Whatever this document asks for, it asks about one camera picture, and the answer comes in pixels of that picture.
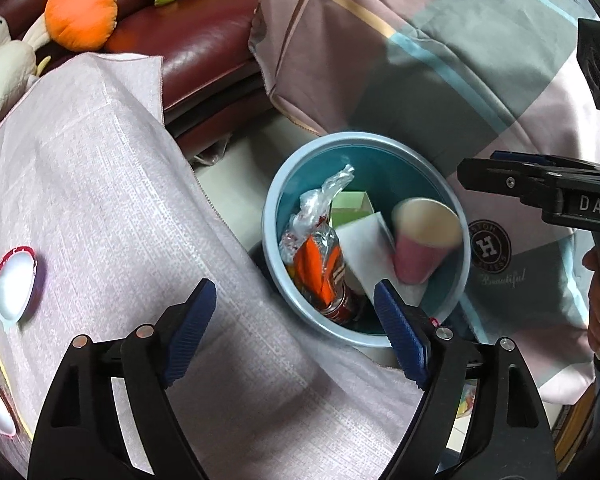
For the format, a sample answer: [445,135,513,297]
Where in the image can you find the red drink can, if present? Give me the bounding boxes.
[320,280,368,326]

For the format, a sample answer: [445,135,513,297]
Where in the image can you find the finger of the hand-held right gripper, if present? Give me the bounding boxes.
[456,159,565,209]
[490,150,600,177]

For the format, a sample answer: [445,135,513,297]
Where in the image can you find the dark red leather sofa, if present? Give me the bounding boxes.
[0,0,281,153]

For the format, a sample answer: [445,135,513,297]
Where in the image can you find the plaid blanket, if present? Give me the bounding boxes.
[249,0,600,406]

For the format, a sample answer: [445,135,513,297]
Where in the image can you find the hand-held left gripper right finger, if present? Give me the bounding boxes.
[372,279,553,480]

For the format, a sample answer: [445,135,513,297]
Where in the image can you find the lilac tablecloth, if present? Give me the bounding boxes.
[0,52,431,480]

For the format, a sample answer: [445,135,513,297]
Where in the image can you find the white pastry box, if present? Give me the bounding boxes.
[327,190,431,306]

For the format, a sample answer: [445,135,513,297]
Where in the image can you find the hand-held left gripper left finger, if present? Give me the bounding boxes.
[27,277,218,480]

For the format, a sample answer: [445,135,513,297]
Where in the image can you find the colourful plastic packet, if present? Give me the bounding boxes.
[450,380,481,421]

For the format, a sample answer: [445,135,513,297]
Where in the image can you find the orange snack packet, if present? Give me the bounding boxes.
[292,237,346,311]

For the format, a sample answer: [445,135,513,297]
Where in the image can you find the teal trash bin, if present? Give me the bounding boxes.
[261,132,473,350]

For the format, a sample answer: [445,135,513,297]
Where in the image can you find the white duck plush toy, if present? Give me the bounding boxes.
[0,12,51,133]

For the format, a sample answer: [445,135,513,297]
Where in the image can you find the pink paper cup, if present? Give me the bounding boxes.
[391,197,462,286]

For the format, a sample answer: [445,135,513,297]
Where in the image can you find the clear plastic wrapper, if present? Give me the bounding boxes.
[279,164,356,261]

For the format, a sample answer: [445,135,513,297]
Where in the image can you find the orange carrot plush toy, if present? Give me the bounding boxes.
[22,0,118,53]

